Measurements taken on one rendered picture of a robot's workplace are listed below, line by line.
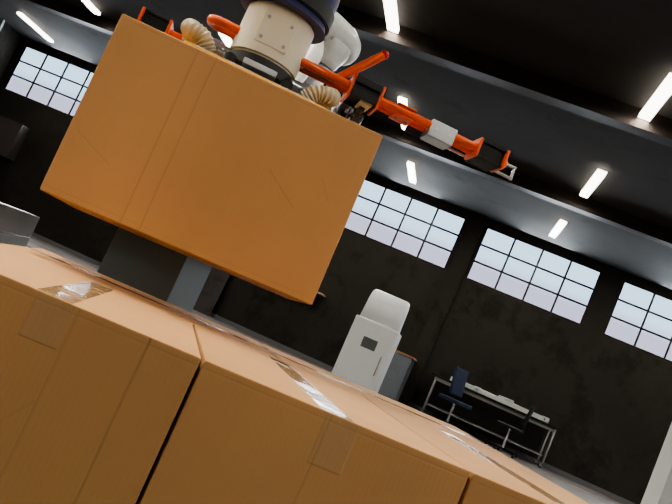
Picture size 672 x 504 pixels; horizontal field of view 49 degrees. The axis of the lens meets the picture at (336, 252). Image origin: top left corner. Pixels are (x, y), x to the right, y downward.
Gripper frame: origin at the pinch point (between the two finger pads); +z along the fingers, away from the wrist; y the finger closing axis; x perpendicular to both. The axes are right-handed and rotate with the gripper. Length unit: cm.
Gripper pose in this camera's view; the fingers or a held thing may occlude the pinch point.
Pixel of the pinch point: (367, 97)
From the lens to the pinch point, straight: 185.5
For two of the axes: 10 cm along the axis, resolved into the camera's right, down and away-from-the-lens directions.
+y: -4.0, 9.1, -1.1
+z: 2.1, -0.3, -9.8
